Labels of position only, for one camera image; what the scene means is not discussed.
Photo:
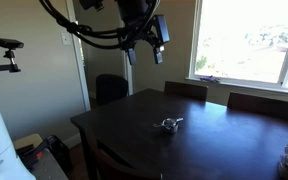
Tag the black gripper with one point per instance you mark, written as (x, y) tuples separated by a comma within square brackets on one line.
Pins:
[(140, 23)]

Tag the largest silver measuring cup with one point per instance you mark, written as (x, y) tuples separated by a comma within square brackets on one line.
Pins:
[(170, 125)]

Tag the dark wooden chair left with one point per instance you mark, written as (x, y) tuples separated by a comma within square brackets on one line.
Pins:
[(186, 90)]

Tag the dark wooden chair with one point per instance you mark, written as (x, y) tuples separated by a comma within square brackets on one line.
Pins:
[(261, 105), (186, 90)]

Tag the black office chair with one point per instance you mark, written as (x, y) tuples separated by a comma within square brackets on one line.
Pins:
[(110, 88)]

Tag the purple item on windowsill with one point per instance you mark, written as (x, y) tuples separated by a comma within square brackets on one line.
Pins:
[(210, 79)]

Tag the near wooden chair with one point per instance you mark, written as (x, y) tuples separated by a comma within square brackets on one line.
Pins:
[(110, 169)]

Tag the dark wooden chair right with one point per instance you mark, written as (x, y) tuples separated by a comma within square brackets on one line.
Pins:
[(261, 105)]

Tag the white light switch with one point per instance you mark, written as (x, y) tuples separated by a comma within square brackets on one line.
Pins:
[(65, 39)]

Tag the black camera on mount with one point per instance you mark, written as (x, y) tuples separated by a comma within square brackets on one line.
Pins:
[(10, 45)]

